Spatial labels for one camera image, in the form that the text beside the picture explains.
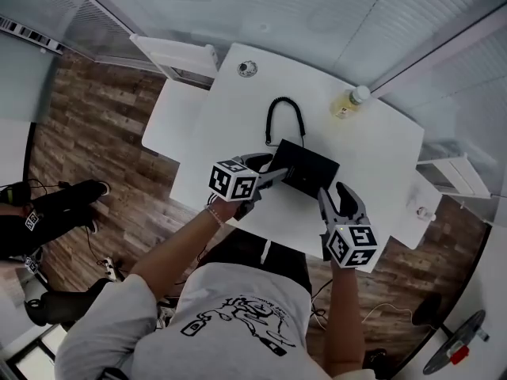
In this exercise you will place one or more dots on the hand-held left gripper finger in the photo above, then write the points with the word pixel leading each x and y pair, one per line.
pixel 273 178
pixel 262 160

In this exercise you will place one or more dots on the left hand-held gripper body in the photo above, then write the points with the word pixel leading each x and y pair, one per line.
pixel 233 180

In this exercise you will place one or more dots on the black device with cable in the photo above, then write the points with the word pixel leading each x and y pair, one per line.
pixel 307 170

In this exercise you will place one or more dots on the person's right forearm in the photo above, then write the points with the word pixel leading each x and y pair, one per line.
pixel 344 315

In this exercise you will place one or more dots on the clear plastic drink bottle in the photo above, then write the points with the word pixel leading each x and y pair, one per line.
pixel 348 103

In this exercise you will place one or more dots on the person's left hand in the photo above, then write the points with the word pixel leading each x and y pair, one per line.
pixel 226 210

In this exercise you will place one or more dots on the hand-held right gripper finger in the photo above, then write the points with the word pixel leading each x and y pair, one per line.
pixel 328 210
pixel 352 206

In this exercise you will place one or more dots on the white power strip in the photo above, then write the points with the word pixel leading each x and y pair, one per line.
pixel 111 268

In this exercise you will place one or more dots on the white wooden chair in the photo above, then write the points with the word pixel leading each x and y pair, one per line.
pixel 455 174
pixel 174 109

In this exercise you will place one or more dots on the small white object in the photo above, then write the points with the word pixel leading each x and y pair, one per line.
pixel 425 213

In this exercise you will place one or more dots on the round grey metal base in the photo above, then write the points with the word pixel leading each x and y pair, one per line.
pixel 455 343

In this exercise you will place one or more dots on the person's left forearm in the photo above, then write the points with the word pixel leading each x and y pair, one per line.
pixel 178 248

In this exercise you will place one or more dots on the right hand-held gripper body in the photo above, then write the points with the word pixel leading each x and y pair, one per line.
pixel 352 245

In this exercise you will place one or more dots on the person's black trousers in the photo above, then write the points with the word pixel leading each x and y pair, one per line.
pixel 245 251

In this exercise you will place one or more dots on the white shelf unit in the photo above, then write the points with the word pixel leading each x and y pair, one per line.
pixel 27 34

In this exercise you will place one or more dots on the grey printed t-shirt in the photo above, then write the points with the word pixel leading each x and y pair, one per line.
pixel 222 331

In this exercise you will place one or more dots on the white table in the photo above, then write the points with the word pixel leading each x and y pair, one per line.
pixel 376 153

